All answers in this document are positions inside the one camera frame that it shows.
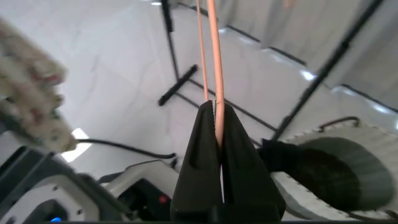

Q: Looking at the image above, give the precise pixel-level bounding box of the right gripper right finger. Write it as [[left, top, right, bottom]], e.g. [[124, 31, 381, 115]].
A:
[[221, 102, 287, 222]]

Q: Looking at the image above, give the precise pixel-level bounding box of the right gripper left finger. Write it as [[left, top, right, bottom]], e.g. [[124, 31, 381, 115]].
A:
[[170, 100, 223, 222]]

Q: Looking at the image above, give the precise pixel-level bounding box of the black garment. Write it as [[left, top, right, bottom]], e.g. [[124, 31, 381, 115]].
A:
[[257, 138, 362, 213]]

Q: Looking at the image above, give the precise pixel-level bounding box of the cream printed garment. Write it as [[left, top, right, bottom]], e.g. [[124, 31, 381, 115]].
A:
[[0, 18, 78, 153]]

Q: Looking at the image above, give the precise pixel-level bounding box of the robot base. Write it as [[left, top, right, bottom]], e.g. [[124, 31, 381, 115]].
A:
[[0, 144, 183, 224]]

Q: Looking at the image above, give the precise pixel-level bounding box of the black clothes rack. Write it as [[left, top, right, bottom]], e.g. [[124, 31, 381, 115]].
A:
[[157, 0, 386, 147]]

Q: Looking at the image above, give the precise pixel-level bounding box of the white laundry basket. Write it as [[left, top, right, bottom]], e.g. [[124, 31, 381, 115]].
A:
[[269, 116, 398, 222]]

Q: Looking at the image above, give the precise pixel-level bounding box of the white curtain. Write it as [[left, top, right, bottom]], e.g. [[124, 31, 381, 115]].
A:
[[214, 0, 398, 109]]

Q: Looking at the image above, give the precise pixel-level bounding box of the black cable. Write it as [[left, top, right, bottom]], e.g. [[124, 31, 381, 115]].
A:
[[76, 138, 178, 160]]

